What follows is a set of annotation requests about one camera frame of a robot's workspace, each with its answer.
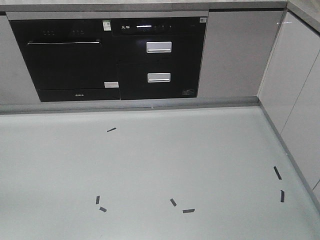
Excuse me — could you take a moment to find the black built-in dishwasher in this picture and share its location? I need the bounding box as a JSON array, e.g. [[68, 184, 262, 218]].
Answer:
[[10, 19, 121, 102]]

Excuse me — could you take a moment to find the black tape strip lower left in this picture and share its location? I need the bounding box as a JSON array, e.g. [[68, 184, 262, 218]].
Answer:
[[99, 207, 107, 213]]

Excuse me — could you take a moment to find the silver drawer handle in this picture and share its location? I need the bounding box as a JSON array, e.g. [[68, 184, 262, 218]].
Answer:
[[146, 41, 172, 54], [147, 72, 171, 83]]

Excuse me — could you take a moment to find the black tape strip right upper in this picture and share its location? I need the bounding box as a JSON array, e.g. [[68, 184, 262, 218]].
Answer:
[[273, 166, 282, 180]]

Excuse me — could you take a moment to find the black disinfection cabinet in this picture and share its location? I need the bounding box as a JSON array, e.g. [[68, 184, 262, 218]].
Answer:
[[111, 16, 206, 100]]

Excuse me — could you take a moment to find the grey cabinet door panel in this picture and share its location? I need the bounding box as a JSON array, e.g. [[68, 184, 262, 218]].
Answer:
[[197, 10, 283, 98]]

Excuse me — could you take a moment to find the white side cabinet panel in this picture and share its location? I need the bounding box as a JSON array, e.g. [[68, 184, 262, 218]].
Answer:
[[258, 11, 320, 200]]

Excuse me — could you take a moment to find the black tape strip right lower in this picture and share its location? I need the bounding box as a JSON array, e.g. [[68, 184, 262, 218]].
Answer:
[[280, 189, 285, 203]]

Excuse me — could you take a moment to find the green energy label sticker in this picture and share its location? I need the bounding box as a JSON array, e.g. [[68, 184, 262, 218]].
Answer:
[[102, 20, 112, 32]]

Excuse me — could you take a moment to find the lower silver drawer handle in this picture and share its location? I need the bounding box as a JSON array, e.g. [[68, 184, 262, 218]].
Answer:
[[147, 72, 171, 83]]

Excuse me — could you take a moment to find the upper silver drawer handle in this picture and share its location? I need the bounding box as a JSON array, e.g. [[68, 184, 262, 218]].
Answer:
[[146, 41, 172, 54]]

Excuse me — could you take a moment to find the black tape strip lower centre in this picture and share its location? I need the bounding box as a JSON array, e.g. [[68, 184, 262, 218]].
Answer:
[[182, 208, 195, 214]]

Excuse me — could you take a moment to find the white QR code sticker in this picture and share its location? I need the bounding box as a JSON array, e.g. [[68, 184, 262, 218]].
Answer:
[[199, 17, 207, 23]]

